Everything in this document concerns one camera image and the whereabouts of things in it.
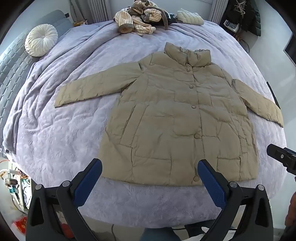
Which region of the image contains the white quilted jacket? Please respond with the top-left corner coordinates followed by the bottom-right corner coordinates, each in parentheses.
top-left (176, 8), bottom-right (204, 25)

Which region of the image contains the hanging dark coat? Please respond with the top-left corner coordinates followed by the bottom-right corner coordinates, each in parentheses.
top-left (225, 0), bottom-right (262, 37)

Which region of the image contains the white radiator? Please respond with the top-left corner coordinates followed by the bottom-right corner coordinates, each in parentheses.
top-left (89, 0), bottom-right (110, 24)

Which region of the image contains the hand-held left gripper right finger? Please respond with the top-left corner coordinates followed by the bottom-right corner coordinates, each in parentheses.
top-left (197, 159), bottom-right (274, 241)

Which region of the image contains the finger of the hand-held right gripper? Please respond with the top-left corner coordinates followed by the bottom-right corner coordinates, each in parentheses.
top-left (266, 144), bottom-right (296, 176)

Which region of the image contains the cable clutter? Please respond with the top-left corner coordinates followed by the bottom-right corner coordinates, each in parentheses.
top-left (0, 160), bottom-right (33, 210)

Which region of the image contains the black wall screen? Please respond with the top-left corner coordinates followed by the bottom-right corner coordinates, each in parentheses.
top-left (284, 32), bottom-right (296, 61)

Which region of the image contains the dark garment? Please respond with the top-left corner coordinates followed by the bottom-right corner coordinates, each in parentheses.
top-left (142, 9), bottom-right (179, 30)

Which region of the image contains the red packet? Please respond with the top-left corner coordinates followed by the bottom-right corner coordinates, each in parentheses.
top-left (13, 217), bottom-right (28, 235)

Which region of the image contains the grey quilted headboard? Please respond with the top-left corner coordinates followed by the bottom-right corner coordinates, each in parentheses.
top-left (0, 9), bottom-right (71, 130)

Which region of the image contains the beige striped garment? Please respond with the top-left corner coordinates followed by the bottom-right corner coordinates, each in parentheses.
top-left (113, 0), bottom-right (162, 37)

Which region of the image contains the grey curtain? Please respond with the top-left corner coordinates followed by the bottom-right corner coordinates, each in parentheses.
top-left (69, 0), bottom-right (91, 26)

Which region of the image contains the round white pleated pillow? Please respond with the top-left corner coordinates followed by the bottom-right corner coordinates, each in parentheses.
top-left (24, 24), bottom-right (58, 57)

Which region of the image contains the lavender plush blanket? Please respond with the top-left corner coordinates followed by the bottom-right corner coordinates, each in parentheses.
top-left (2, 20), bottom-right (288, 229)

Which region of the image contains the khaki puffer jacket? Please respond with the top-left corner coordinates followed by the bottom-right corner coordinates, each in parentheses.
top-left (54, 42), bottom-right (284, 186)

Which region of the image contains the person's right hand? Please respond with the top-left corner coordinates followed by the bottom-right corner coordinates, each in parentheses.
top-left (285, 193), bottom-right (296, 227)

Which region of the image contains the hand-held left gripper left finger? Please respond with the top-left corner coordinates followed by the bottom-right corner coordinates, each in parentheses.
top-left (25, 158), bottom-right (103, 241)

